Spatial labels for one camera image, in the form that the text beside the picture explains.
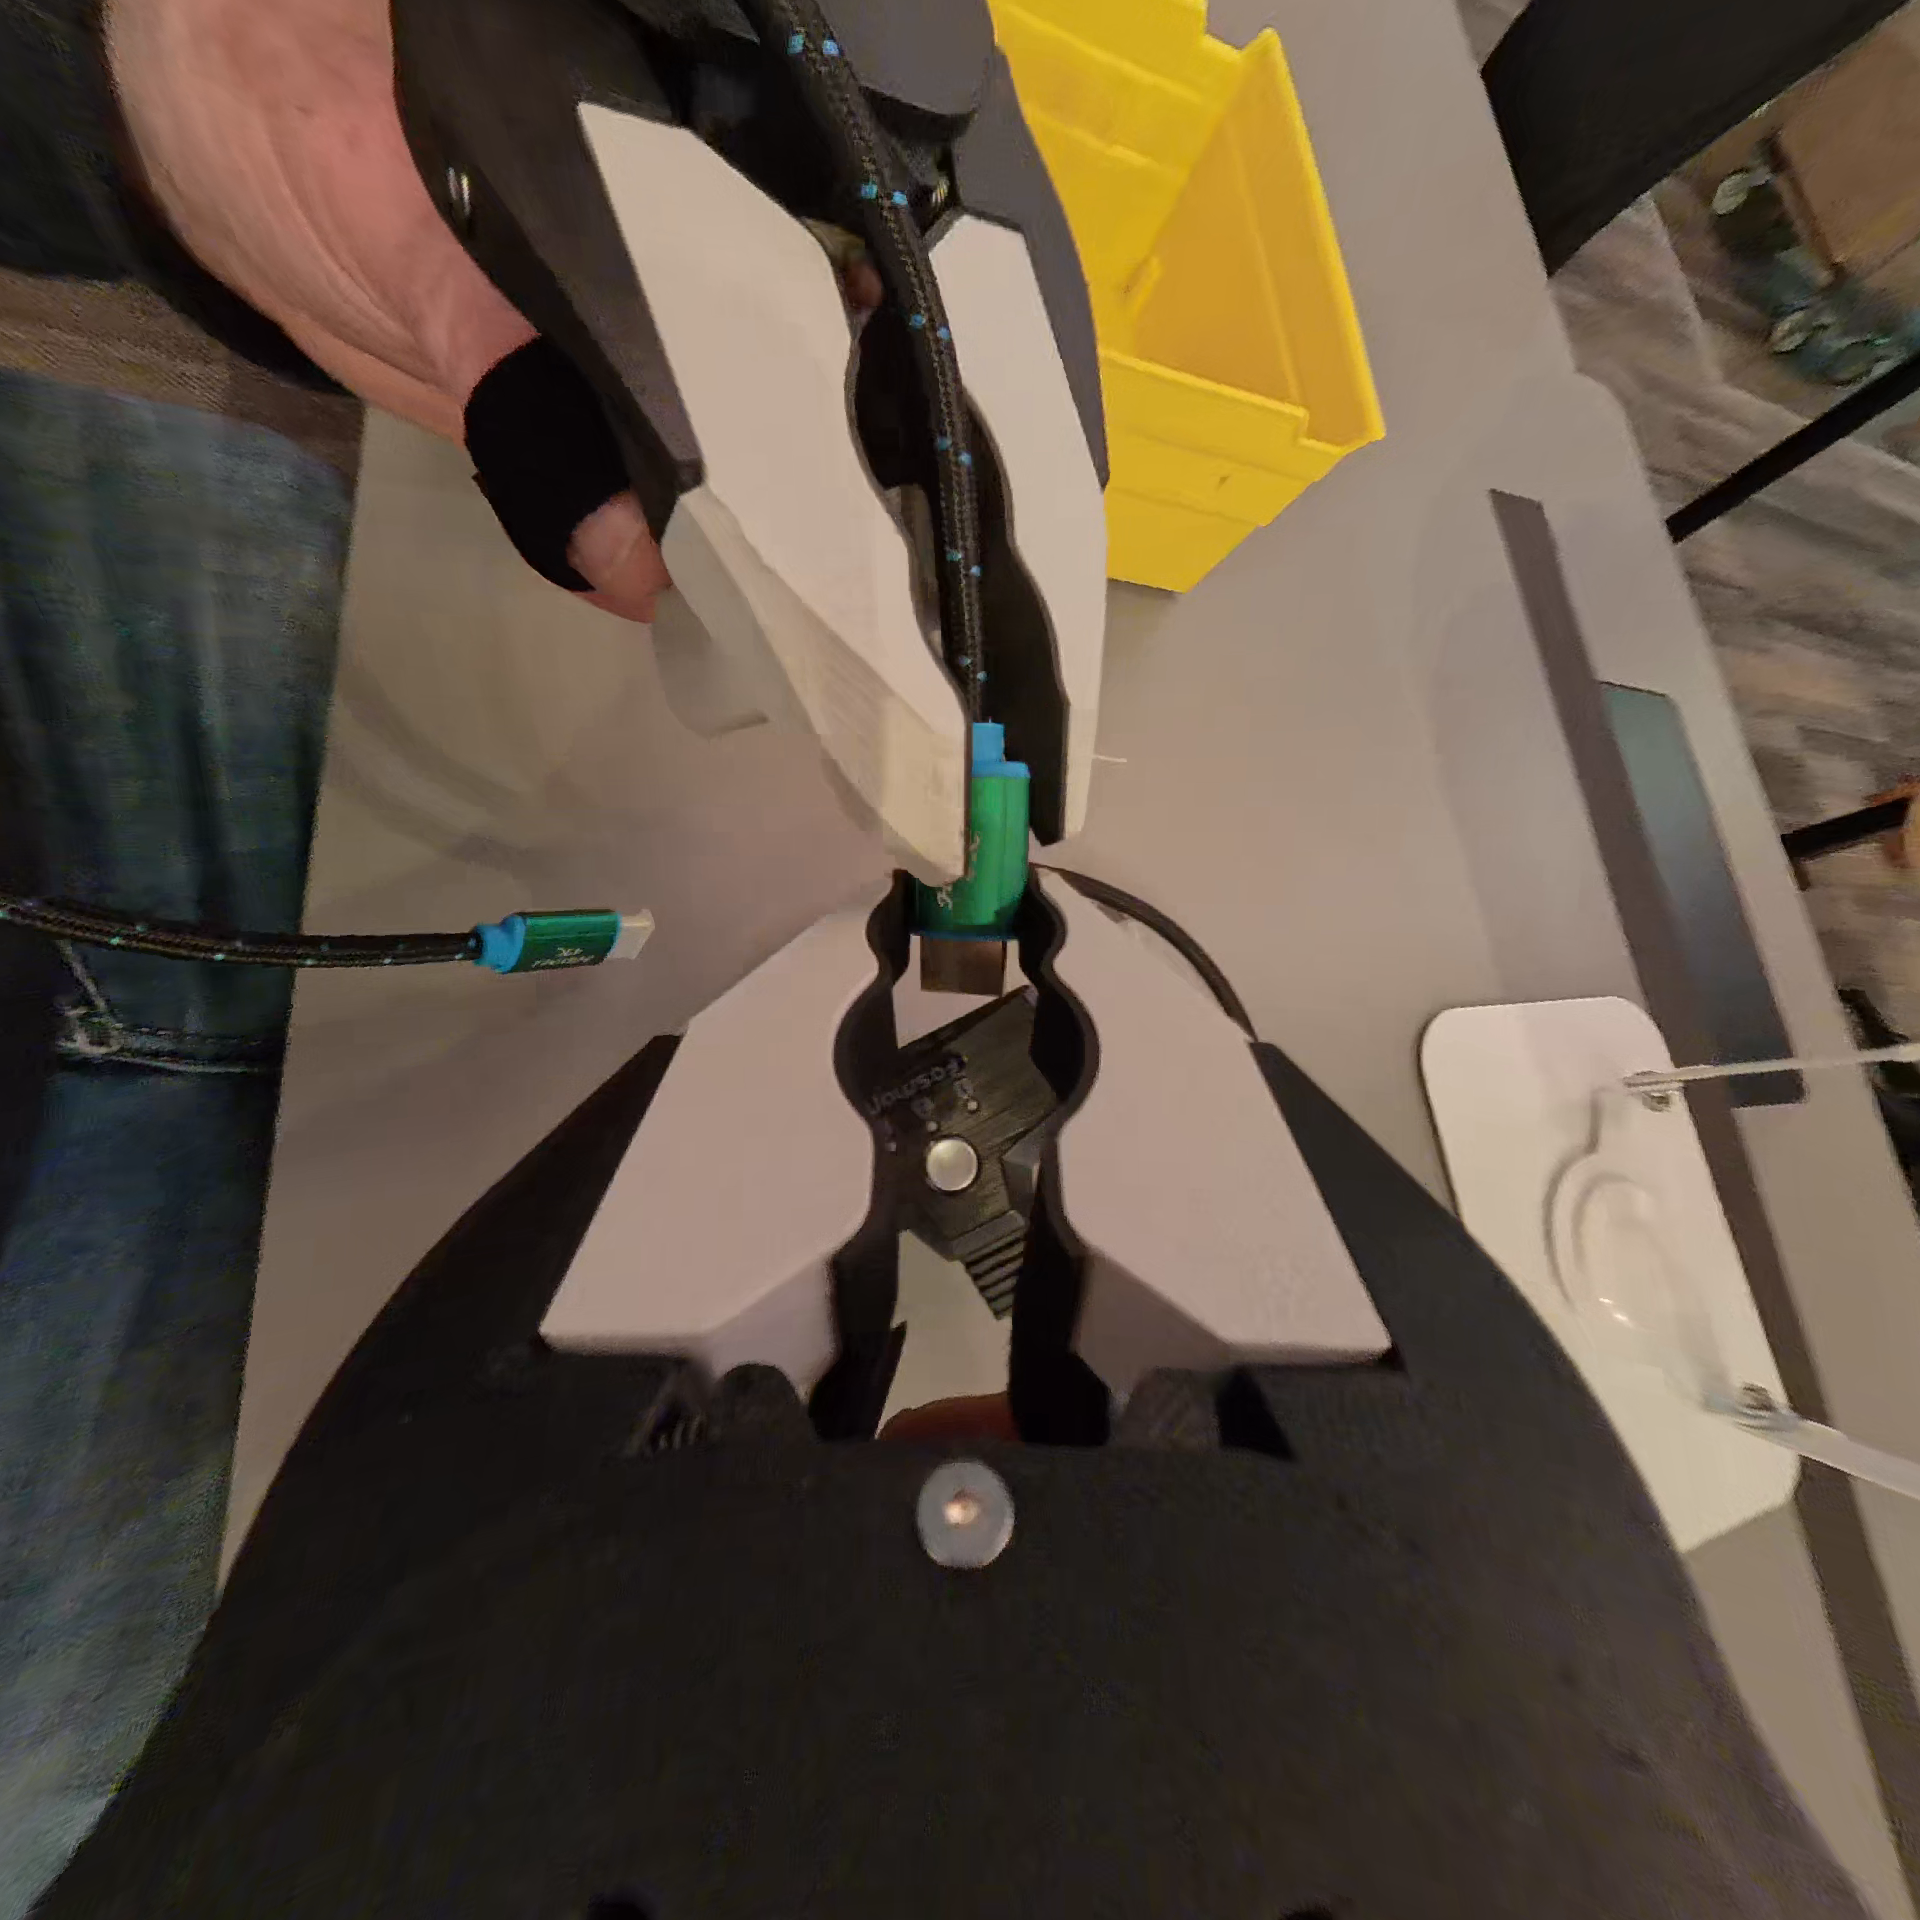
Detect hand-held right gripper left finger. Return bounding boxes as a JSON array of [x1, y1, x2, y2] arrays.
[[537, 883, 909, 1442]]

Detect person's left forearm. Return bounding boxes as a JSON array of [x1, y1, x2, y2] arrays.
[[0, 0, 347, 400]]

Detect black switch pigtail cable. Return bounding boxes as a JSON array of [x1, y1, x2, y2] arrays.
[[961, 867, 1260, 1325]]

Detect braided HDMI cable green plugs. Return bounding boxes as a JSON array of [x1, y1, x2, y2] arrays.
[[0, 0, 1037, 998]]

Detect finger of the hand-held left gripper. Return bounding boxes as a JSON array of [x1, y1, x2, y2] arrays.
[[573, 102, 980, 889], [929, 209, 1114, 846]]

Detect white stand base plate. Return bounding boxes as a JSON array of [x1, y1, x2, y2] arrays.
[[1417, 996, 1920, 1555]]

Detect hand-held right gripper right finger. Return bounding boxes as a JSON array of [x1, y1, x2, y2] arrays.
[[1009, 873, 1395, 1442]]

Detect black office chair back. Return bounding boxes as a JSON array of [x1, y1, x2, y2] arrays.
[[1476, 0, 1907, 280]]

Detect dark desk cable strip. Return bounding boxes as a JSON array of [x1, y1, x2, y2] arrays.
[[1488, 486, 1920, 1801]]

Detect person's legs blue jeans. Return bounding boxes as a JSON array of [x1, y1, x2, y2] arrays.
[[0, 368, 362, 1920]]

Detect yellow plastic bin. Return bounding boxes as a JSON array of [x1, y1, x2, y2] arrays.
[[991, 0, 1385, 593]]

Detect person's left hand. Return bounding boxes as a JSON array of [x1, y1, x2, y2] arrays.
[[106, 0, 677, 624]]

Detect black floor pole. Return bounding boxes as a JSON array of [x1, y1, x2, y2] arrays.
[[1664, 353, 1920, 544]]

